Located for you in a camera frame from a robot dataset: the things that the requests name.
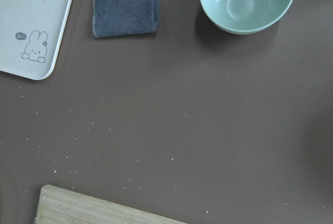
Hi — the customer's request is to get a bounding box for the cream rabbit tray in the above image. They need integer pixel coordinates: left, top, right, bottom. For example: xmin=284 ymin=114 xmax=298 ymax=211
xmin=1 ymin=0 xmax=72 ymax=80

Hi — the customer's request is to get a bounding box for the grey folded cloth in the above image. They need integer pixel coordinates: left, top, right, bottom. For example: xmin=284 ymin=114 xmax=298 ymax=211
xmin=92 ymin=0 xmax=160 ymax=38

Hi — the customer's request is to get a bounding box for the bamboo cutting board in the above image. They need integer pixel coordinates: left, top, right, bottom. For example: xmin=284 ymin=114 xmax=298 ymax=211
xmin=34 ymin=184 xmax=180 ymax=224

